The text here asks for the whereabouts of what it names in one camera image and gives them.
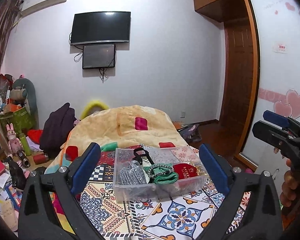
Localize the red velvet drawstring pouch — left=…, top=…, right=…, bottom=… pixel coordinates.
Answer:
left=173, top=163, right=198, bottom=180

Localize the green knitted cloth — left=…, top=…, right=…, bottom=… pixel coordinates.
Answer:
left=143, top=163, right=178, bottom=185

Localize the right hand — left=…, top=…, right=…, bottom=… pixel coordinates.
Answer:
left=280, top=169, right=300, bottom=207

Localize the clothes pile on floor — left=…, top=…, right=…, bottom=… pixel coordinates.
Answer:
left=172, top=121, right=202, bottom=144

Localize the red cylinder can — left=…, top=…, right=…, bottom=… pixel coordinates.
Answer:
left=33, top=153, right=49, bottom=165

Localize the dark purple garment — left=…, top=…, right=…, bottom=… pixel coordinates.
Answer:
left=39, top=102, right=76, bottom=159

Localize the clear plastic storage box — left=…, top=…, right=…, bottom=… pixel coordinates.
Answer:
left=113, top=146, right=209, bottom=203

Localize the colourful patchwork tablecloth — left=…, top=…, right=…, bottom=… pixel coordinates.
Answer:
left=78, top=144, right=252, bottom=240

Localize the beige fleece blanket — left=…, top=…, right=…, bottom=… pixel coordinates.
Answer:
left=43, top=104, right=190, bottom=235

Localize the wooden door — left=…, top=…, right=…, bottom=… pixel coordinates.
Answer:
left=221, top=18, right=253, bottom=136

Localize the green bottle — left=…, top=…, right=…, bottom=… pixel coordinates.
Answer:
left=19, top=133, right=32, bottom=156

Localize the pink rabbit figurine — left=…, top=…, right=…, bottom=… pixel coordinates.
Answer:
left=6, top=123, right=23, bottom=156

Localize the green cardboard box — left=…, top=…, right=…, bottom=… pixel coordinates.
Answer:
left=0, top=107, right=36, bottom=135

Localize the green dinosaur plush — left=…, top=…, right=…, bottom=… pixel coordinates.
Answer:
left=10, top=78, right=37, bottom=116

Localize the white wardrobe sliding door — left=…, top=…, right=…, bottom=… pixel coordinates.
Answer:
left=239, top=0, right=300, bottom=170

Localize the small wall monitor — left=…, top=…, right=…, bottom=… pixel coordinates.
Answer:
left=82, top=44, right=116, bottom=69

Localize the wall mounted television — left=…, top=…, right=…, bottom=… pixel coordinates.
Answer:
left=70, top=11, right=131, bottom=46

